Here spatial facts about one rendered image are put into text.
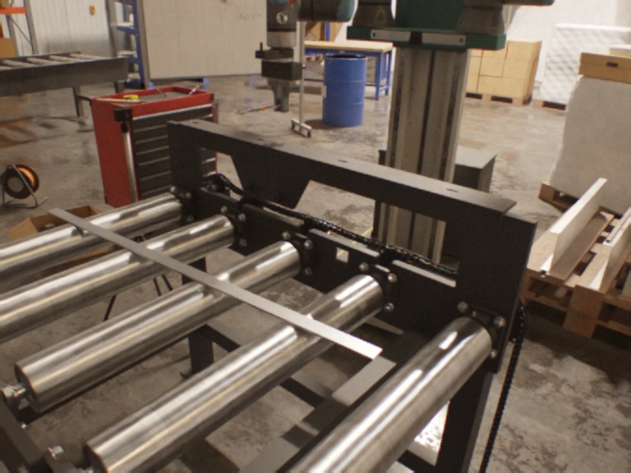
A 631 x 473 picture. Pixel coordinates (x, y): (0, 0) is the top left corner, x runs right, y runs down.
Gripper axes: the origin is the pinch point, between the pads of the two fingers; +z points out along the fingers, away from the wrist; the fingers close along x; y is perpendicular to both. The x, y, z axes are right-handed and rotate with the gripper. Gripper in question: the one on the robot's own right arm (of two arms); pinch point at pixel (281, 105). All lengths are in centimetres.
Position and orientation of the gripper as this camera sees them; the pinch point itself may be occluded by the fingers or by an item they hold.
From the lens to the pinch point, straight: 162.2
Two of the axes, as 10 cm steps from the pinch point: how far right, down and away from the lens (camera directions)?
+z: -0.2, 8.9, 4.5
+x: -7.5, -3.1, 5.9
